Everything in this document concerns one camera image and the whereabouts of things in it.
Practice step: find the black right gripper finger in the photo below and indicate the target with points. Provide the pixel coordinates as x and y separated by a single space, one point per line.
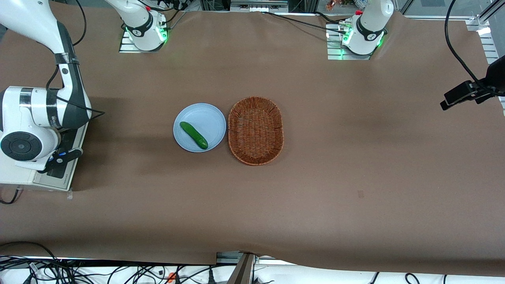
72 155

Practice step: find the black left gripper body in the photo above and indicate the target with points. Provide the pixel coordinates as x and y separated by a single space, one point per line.
487 87

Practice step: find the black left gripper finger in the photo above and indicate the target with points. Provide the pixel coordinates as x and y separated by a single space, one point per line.
459 94
444 106

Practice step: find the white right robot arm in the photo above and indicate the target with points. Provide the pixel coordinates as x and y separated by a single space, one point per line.
35 106

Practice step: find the white toaster oven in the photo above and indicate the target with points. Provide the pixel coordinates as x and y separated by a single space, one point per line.
15 176

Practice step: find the slotted aluminium plate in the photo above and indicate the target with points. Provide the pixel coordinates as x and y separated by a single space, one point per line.
490 47

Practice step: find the brown table cover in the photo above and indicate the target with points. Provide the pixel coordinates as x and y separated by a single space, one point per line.
355 165

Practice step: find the green cucumber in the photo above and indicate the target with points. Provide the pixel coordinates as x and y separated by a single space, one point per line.
193 135

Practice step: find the light blue plate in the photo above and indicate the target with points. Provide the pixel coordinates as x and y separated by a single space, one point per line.
207 118

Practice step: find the brown wicker basket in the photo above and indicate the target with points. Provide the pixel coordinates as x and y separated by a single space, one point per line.
255 130

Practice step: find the aluminium profile beam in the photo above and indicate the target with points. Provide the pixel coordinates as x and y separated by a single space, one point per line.
242 272

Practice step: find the aluminium frame profile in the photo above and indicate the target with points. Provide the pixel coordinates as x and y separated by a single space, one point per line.
487 16

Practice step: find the aluminium frame bar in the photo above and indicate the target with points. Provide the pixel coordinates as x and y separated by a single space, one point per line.
256 6

